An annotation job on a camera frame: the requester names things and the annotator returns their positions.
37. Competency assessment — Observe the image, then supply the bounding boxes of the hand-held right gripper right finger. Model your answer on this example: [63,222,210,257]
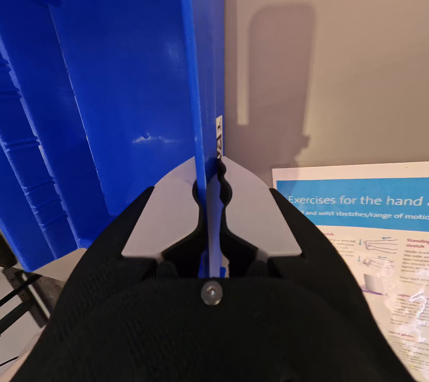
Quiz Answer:
[216,157,302,260]

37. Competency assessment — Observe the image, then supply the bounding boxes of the white printed paper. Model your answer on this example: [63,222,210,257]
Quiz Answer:
[272,161,429,382]

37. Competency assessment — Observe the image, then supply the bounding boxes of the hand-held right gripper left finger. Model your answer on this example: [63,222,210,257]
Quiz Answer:
[121,156,206,260]

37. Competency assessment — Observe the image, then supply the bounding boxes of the blue plastic bin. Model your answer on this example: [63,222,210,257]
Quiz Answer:
[0,0,226,279]

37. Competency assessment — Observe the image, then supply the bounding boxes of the black shoulder strap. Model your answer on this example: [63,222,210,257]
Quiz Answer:
[0,271,42,336]

